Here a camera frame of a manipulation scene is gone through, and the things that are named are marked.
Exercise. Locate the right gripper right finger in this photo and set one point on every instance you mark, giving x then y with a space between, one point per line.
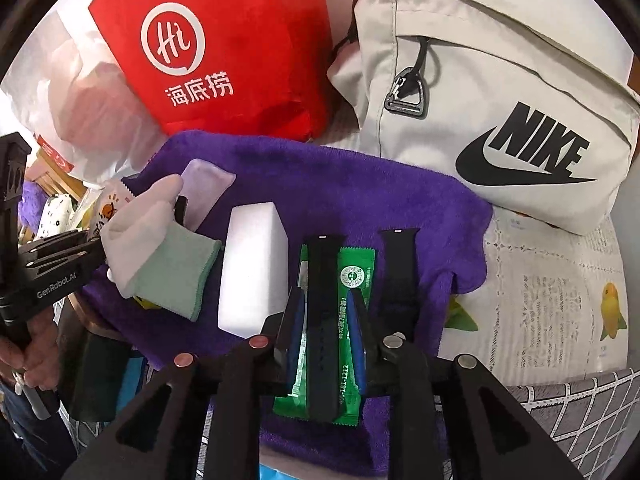
364 345

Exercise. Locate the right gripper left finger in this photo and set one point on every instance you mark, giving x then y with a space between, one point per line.
287 345

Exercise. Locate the black watch strap long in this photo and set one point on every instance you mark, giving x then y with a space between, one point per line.
322 352

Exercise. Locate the green snack packet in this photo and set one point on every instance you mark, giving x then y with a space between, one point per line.
355 269

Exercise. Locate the person's left hand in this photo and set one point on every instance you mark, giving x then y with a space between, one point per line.
40 361

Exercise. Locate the purple fleece towel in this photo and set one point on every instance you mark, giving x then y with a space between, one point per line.
316 190

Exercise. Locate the white sponge block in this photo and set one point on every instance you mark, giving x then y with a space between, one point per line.
254 274

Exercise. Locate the patterned card packet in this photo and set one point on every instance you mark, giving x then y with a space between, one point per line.
113 197

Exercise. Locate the white plastic shopping bag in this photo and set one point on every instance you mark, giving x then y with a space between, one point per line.
73 97

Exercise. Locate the lavender cleaning cloth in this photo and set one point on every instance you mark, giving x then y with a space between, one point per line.
203 185

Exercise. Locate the newspaper print tablecloth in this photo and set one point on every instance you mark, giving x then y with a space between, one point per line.
522 296

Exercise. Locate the grey checked tablecloth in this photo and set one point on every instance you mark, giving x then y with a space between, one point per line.
587 418

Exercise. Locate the red paper shopping bag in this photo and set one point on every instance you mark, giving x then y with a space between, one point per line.
225 66

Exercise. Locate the beige Nike bag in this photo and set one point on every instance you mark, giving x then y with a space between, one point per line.
479 90

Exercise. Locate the black watch strap short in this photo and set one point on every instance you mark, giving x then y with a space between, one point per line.
400 306

